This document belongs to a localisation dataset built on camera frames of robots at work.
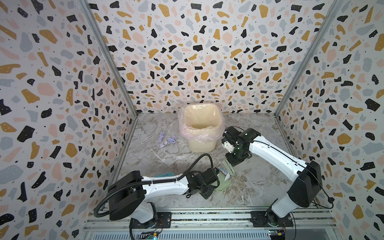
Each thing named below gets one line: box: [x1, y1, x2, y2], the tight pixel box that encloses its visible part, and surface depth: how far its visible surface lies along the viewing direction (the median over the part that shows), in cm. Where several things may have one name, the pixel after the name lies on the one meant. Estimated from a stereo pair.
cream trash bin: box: [180, 103, 223, 153], surface depth 88 cm
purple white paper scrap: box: [158, 131, 168, 149], surface depth 106 cm
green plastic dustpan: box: [212, 171, 234, 192], surface depth 87 cm
